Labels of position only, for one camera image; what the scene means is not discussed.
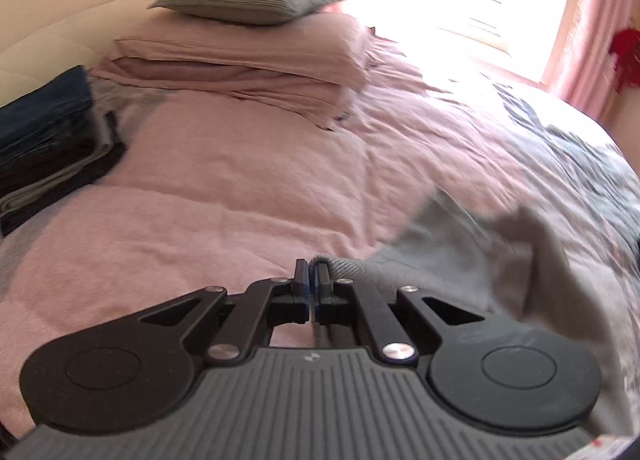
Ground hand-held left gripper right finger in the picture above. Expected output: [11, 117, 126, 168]
[313, 261, 494, 367]

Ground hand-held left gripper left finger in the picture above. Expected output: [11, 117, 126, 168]
[140, 259, 309, 367]

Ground grey sweater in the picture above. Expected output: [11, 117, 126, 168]
[314, 187, 632, 437]

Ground pink duvet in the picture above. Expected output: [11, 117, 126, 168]
[0, 34, 576, 441]

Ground pink pillow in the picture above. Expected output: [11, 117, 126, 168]
[89, 56, 353, 131]
[114, 14, 375, 93]

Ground folded grey cloth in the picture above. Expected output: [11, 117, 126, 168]
[0, 112, 118, 215]

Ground grey patterned blanket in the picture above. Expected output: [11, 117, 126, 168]
[480, 82, 640, 291]

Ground folded dark blue jeans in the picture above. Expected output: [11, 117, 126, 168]
[0, 64, 97, 163]

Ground cream padded headboard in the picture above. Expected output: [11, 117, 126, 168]
[0, 0, 182, 109]

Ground pink curtain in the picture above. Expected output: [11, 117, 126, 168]
[542, 0, 640, 113]

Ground red hanging decoration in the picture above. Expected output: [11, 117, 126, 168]
[609, 27, 640, 94]

